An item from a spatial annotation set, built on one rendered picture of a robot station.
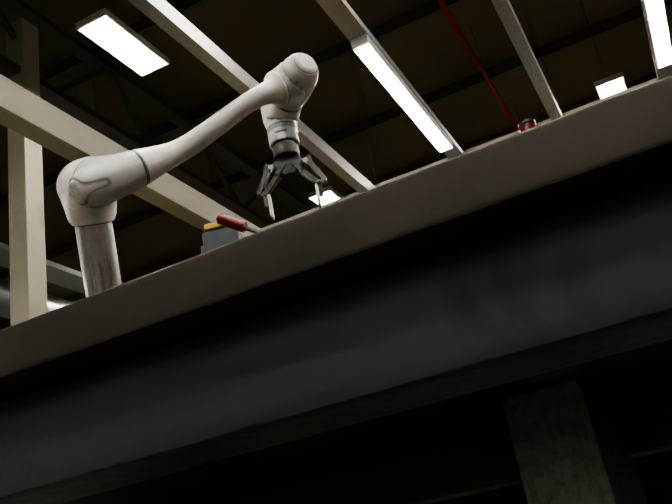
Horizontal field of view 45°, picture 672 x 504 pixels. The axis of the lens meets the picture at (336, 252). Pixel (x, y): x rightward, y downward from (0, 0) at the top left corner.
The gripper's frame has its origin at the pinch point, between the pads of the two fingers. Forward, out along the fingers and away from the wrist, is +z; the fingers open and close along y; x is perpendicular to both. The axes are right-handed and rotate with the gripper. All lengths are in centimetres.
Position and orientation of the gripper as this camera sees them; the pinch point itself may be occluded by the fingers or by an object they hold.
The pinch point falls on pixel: (295, 209)
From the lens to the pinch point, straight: 225.3
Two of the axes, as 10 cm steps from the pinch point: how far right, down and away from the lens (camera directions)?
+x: 1.3, 3.7, 9.2
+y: 9.8, -2.1, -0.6
